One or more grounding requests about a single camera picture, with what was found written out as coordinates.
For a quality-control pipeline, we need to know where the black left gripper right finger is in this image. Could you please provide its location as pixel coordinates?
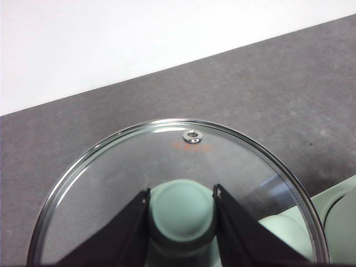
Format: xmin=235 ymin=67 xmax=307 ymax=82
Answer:
xmin=212 ymin=185 xmax=315 ymax=267

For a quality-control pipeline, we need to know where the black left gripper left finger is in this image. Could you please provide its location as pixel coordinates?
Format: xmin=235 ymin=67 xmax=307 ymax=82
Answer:
xmin=55 ymin=188 xmax=151 ymax=267

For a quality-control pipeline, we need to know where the glass lid with mint knob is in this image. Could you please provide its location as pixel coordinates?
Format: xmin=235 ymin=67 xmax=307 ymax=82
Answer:
xmin=26 ymin=118 xmax=332 ymax=267

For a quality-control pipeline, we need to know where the mint green breakfast machine base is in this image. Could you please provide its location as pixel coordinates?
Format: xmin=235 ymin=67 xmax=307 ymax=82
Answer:
xmin=258 ymin=174 xmax=356 ymax=267

